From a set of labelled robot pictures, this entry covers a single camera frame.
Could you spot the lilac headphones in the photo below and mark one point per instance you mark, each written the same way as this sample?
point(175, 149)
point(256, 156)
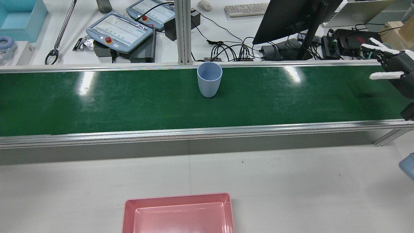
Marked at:
point(6, 47)

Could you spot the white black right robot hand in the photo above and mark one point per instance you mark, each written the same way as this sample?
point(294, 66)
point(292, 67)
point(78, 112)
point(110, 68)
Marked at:
point(399, 64)

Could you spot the black small computer box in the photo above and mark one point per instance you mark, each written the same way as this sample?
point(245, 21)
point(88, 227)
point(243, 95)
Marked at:
point(330, 47)

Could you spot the small white box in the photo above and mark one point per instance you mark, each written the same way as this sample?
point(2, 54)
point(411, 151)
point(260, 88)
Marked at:
point(26, 53)

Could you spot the pink plastic box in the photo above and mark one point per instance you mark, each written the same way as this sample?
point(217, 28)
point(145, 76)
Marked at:
point(178, 215)

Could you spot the black dock device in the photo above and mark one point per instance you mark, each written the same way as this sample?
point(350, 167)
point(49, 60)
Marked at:
point(278, 50)

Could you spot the black finned controller box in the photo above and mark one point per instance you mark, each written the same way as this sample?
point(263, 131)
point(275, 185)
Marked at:
point(145, 48)

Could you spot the white computer mouse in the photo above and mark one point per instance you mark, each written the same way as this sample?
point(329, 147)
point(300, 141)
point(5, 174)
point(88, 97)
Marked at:
point(204, 5)

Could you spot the green conveyor belt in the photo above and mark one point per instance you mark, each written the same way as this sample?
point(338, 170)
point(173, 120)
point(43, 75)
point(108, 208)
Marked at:
point(129, 103)

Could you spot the black monitor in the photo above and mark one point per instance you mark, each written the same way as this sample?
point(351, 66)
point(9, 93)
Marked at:
point(284, 19)

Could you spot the silver foil packet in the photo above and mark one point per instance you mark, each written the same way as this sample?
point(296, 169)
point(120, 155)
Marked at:
point(84, 43)

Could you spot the light blue plastic cup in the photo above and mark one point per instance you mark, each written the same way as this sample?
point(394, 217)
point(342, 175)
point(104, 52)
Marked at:
point(209, 82)

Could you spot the white keyboard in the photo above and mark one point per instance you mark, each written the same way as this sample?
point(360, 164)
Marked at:
point(245, 9)

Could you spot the dark grey cup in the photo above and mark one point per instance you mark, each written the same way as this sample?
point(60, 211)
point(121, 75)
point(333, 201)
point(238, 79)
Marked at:
point(104, 5)

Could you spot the wooden box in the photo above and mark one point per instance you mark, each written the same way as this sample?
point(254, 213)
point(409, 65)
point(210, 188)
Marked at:
point(401, 32)

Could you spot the black bag with red logo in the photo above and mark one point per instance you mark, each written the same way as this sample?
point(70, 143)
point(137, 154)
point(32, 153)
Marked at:
point(355, 38)

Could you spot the white laptop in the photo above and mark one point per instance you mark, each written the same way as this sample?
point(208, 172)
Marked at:
point(355, 13)

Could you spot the aluminium profile post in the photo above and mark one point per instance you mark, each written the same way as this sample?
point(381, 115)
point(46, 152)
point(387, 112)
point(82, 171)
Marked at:
point(183, 32)

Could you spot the black power adapter box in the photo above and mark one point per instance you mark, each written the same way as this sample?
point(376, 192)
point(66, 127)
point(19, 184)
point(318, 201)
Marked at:
point(171, 29)

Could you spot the light blue plastic bin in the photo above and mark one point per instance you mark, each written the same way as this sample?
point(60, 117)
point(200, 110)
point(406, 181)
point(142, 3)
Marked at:
point(19, 19)

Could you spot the large grey teach pendant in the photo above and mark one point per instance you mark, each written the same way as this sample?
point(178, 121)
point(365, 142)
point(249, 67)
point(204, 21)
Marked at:
point(119, 32)

